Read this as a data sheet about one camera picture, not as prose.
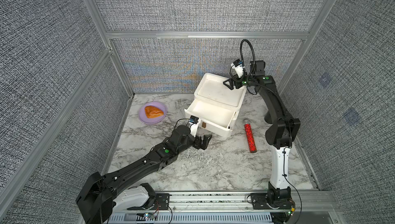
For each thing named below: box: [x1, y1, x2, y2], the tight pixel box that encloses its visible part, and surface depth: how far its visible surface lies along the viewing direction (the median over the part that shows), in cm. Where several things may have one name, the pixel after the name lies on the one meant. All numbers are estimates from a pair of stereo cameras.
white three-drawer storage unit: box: [184, 72, 247, 138], surface depth 87 cm
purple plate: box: [138, 101, 168, 125], surface depth 106 cm
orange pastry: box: [144, 105, 165, 119], surface depth 107 cm
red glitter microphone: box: [243, 118, 258, 154], surface depth 95 cm
